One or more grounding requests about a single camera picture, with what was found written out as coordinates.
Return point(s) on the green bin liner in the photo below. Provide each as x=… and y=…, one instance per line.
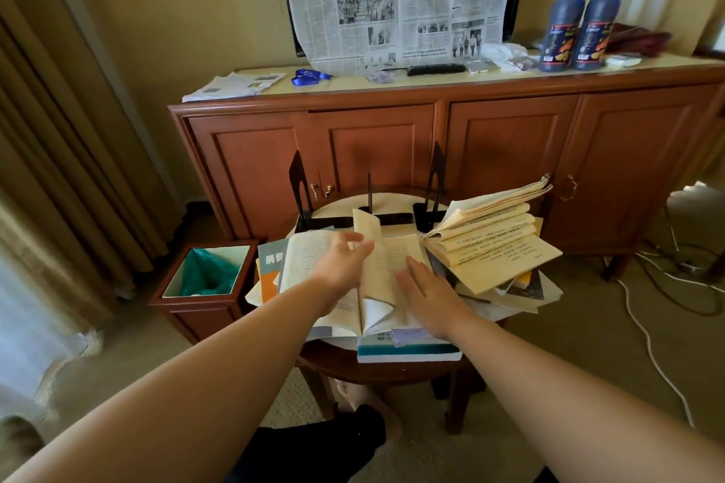
x=207, y=273

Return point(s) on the black remote control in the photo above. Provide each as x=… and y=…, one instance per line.
x=436, y=69

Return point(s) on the white paper sheets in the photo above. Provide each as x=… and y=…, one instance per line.
x=527, y=307

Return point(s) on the wooden sideboard cabinet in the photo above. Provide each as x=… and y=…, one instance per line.
x=255, y=171

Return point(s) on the small clear packet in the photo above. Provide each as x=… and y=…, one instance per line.
x=522, y=64

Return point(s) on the grey cover book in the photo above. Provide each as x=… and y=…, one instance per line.
x=306, y=256

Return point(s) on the round wooden table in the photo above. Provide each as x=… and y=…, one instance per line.
x=391, y=199

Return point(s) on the teal orange cover book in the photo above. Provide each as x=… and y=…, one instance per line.
x=272, y=273

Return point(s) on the folded newspaper pile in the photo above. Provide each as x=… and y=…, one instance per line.
x=232, y=86

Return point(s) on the white sheer curtain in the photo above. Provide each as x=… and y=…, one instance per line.
x=28, y=341

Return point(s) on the person's right leg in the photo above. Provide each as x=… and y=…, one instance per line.
x=546, y=476

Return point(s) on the small lavender packet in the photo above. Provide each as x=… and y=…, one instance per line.
x=379, y=77

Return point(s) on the white plastic bag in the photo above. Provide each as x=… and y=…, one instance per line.
x=501, y=53

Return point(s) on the black metal bookend rack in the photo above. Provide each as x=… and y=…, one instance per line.
x=422, y=216

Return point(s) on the dark blue red-capped bottle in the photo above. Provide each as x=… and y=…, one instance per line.
x=561, y=30
x=595, y=27

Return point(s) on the person's right forearm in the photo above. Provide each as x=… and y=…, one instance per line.
x=566, y=415

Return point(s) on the large white teal textbook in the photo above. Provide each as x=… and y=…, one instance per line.
x=396, y=355

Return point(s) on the wooden trash bin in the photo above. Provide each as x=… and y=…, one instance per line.
x=198, y=321

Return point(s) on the small white box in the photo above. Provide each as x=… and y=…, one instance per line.
x=623, y=60

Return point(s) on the yellowed blue cover book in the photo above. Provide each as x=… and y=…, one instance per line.
x=504, y=267

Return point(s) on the person's right hand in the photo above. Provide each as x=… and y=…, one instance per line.
x=436, y=307

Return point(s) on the beige curtain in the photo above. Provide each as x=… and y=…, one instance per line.
x=62, y=115

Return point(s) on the dark red bag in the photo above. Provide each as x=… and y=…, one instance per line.
x=640, y=40

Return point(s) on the person's left forearm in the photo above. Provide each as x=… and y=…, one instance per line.
x=170, y=398

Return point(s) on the person's left hand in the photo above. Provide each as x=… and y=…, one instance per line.
x=340, y=270

